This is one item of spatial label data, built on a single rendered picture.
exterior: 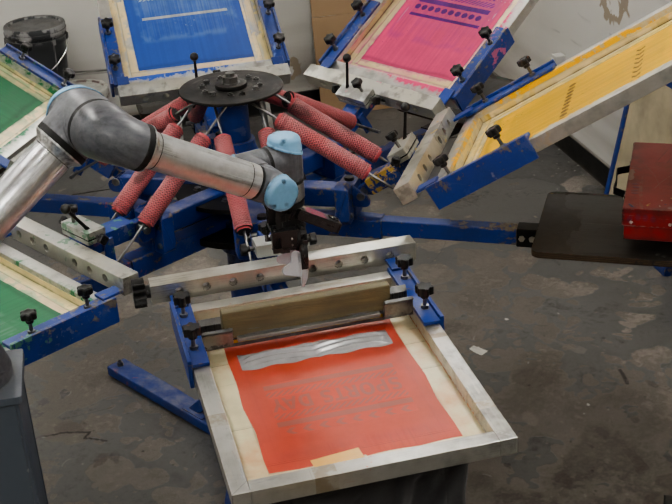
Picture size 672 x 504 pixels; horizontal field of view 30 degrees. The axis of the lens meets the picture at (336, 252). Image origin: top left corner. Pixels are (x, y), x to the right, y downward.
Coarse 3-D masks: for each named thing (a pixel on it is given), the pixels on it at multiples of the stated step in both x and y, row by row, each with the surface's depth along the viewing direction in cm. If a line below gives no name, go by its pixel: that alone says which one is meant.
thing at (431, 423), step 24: (312, 336) 299; (336, 336) 298; (336, 360) 288; (360, 360) 288; (384, 360) 287; (408, 360) 286; (408, 384) 277; (432, 408) 268; (360, 432) 262; (384, 432) 261; (408, 432) 261; (432, 432) 260; (456, 432) 260
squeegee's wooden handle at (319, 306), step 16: (352, 288) 297; (368, 288) 297; (384, 288) 298; (256, 304) 292; (272, 304) 292; (288, 304) 293; (304, 304) 294; (320, 304) 295; (336, 304) 296; (352, 304) 297; (368, 304) 298; (224, 320) 290; (240, 320) 291; (256, 320) 292; (272, 320) 294; (288, 320) 295; (304, 320) 296; (320, 320) 297
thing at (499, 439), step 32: (288, 288) 314; (320, 288) 313; (416, 320) 299; (448, 352) 282; (480, 384) 269; (224, 416) 264; (480, 416) 261; (224, 448) 253; (416, 448) 250; (448, 448) 249; (480, 448) 250; (512, 448) 252; (224, 480) 249; (256, 480) 243; (288, 480) 243; (320, 480) 243; (352, 480) 245
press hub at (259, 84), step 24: (216, 72) 370; (240, 72) 368; (264, 72) 367; (192, 96) 352; (216, 96) 350; (240, 96) 349; (264, 96) 348; (240, 120) 358; (240, 144) 360; (192, 192) 366; (216, 240) 360
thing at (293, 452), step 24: (312, 360) 289; (240, 384) 281; (264, 384) 281; (264, 408) 272; (264, 432) 264; (312, 432) 263; (336, 432) 262; (264, 456) 256; (288, 456) 256; (312, 456) 255
